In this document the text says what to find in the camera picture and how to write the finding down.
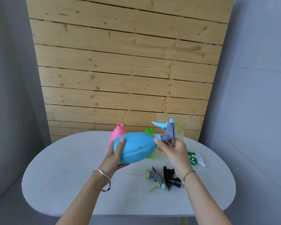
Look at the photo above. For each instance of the wooden slat panel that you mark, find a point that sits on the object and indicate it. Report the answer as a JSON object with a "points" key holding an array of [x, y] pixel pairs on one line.
{"points": [[126, 67]]}

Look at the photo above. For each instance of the person's left forearm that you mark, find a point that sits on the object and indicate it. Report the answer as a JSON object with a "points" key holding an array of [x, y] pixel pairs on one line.
{"points": [[84, 203]]}

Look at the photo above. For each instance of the person's right hand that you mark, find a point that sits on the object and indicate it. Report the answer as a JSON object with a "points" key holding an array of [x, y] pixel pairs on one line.
{"points": [[178, 156]]}

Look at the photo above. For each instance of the blue grey sprayer head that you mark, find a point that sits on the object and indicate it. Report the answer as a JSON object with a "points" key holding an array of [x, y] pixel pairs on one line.
{"points": [[169, 131]]}

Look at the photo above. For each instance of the green ribbed clear bottle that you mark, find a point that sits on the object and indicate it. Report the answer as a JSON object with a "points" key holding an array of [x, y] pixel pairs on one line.
{"points": [[149, 131]]}

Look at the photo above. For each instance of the blue plastic bottle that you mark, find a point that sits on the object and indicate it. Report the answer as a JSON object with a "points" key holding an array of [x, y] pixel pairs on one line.
{"points": [[138, 146]]}

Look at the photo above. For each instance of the wooden table leg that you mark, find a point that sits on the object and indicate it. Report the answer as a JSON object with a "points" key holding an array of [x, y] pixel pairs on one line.
{"points": [[187, 221]]}

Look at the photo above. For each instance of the person's right forearm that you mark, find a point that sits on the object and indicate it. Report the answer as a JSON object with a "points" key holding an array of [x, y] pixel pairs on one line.
{"points": [[203, 203]]}

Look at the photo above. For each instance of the pale yellow-green clear bottle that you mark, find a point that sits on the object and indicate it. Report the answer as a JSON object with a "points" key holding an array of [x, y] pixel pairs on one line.
{"points": [[179, 134]]}

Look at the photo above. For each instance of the person's left hand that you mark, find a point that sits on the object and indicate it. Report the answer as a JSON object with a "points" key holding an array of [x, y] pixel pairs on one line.
{"points": [[110, 161]]}

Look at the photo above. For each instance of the black sprayer head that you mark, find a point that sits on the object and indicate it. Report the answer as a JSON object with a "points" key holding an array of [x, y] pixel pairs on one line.
{"points": [[169, 173]]}

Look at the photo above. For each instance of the pink plastic bottle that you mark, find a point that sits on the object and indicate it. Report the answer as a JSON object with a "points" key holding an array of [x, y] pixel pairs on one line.
{"points": [[118, 134]]}

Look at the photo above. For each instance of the grey pale-green sprayer head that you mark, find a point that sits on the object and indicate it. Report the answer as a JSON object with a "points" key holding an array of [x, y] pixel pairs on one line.
{"points": [[158, 177]]}

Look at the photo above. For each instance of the white green sprayer head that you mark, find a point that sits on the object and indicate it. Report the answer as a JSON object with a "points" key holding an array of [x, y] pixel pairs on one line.
{"points": [[194, 159]]}

